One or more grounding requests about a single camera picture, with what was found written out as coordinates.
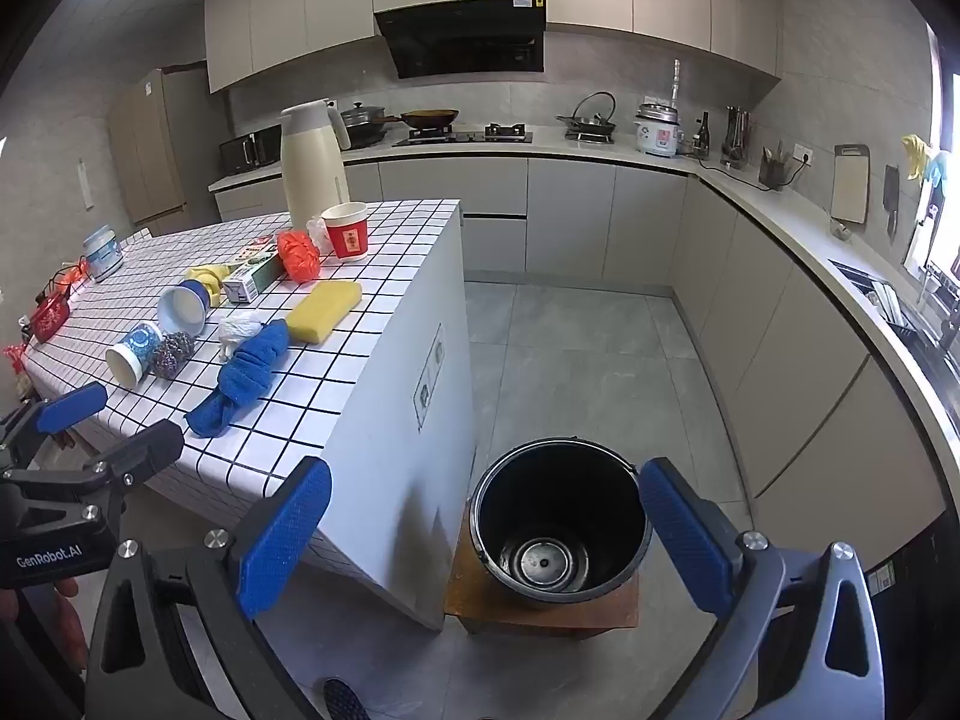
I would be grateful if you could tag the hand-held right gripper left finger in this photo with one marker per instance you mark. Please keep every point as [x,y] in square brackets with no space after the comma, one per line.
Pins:
[285,532]

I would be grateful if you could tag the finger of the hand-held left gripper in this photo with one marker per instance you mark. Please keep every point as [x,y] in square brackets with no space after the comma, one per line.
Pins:
[146,448]
[71,406]

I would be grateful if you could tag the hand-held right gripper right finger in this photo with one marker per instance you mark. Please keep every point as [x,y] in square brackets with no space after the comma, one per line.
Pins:
[686,540]

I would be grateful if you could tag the blue patterned paper cup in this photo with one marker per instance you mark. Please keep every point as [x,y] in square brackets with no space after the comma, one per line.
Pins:
[139,345]

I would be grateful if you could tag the steel wool scrubber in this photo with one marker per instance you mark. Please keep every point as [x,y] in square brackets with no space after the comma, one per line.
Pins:
[172,354]

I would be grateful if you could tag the blue cloth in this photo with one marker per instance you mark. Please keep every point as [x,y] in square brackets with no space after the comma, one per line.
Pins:
[240,382]

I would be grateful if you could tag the white paper cup blue rim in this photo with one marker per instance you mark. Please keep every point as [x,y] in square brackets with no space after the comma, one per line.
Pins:
[182,309]

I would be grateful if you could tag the white tissue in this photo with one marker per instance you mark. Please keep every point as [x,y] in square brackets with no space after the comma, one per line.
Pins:
[238,328]

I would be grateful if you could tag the black plastic bucket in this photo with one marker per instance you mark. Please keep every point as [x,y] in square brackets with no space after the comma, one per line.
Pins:
[525,495]

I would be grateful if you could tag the yellow cloth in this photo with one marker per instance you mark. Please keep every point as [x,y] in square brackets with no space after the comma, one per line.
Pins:
[208,274]

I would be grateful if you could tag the green milk carton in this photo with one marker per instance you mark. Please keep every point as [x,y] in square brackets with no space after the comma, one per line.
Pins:
[251,279]

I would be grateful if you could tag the yellow sponge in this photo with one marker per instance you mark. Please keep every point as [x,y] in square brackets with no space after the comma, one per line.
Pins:
[324,311]

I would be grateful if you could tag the red plastic bag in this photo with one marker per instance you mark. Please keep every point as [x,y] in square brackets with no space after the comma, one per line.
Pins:
[296,255]

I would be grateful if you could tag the clear plastic bag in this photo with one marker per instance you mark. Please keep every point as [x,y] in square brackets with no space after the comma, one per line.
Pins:
[318,231]

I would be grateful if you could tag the red paper cup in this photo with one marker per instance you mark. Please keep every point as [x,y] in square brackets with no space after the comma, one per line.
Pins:
[346,236]

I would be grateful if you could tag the person's left hand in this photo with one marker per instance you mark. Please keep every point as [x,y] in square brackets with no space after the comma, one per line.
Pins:
[69,622]

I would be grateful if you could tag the red packet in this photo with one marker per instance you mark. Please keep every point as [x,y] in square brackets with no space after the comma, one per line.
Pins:
[15,358]

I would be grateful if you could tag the red basket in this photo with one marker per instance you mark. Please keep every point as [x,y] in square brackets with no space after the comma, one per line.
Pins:
[49,315]

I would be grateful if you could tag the orange plastic bag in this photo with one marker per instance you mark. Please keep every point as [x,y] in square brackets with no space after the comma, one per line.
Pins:
[73,274]

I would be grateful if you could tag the white tiled kitchen island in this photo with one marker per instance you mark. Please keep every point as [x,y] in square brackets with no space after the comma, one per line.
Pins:
[405,465]

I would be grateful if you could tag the white jar blue label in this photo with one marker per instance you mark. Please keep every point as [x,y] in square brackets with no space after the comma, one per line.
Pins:
[103,255]

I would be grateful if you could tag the person's dark shoe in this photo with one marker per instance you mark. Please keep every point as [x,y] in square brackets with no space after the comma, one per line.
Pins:
[345,699]

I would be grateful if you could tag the brown wooden stool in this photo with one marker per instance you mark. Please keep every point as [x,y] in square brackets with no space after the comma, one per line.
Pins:
[480,601]

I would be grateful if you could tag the island socket panel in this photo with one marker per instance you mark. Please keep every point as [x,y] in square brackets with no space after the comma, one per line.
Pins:
[429,379]

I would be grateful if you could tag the black built-in dishwasher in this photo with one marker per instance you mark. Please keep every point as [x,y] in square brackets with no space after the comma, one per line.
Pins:
[911,577]

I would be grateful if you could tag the beige tall cabinet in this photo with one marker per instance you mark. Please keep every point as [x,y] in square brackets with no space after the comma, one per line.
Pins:
[146,150]

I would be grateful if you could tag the steel kitchen sink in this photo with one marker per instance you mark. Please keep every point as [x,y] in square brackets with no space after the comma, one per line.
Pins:
[900,319]

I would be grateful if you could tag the black microwave oven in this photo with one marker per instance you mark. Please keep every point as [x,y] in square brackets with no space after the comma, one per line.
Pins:
[247,151]

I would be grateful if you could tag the cream thermos jug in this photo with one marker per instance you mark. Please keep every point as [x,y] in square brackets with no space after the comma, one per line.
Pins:
[311,172]

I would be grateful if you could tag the grey lower cabinets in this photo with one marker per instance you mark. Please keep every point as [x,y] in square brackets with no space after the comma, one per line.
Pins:
[570,217]

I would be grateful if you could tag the grey kitchen faucet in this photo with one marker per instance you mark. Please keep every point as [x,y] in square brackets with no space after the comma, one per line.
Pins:
[937,292]

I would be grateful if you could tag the dark utensil holder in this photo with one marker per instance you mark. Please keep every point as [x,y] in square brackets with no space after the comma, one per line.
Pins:
[772,172]

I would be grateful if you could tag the white cutting board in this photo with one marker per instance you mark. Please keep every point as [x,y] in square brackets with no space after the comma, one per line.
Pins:
[850,187]

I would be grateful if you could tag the black pot with lid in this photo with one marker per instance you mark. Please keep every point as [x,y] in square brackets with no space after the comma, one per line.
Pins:
[364,124]

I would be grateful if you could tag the black cleaver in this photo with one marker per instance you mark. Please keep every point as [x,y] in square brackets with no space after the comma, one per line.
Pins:
[890,199]

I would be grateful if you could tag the metal utensil rack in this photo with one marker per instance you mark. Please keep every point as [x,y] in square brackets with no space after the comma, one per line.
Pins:
[733,142]

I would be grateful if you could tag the dark glass bottle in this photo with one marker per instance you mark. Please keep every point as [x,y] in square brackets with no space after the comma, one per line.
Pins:
[703,139]

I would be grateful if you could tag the white rice cooker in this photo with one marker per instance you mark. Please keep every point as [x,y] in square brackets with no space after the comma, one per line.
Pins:
[658,136]

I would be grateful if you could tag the pan with raised lid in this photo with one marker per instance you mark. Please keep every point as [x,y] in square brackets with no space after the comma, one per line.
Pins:
[592,124]

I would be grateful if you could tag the black wok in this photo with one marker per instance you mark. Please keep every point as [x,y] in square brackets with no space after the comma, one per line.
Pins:
[429,118]

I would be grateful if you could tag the black gas stove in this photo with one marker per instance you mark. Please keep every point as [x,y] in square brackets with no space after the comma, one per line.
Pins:
[465,136]

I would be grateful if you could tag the yellow rubber glove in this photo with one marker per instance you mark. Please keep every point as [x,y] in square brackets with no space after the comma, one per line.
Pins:
[915,154]

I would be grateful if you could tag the blue rubber glove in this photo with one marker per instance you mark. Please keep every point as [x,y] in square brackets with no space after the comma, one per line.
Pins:
[936,165]

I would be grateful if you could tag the bright kitchen window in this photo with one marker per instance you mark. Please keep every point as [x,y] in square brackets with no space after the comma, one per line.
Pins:
[946,127]

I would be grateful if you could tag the black range hood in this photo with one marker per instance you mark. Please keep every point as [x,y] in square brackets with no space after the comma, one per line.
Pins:
[457,45]

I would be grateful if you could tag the white paper on wall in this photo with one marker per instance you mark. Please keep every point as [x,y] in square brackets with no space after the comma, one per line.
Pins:
[85,184]

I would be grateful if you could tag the white wall socket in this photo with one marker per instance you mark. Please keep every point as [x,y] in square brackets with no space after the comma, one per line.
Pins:
[803,154]

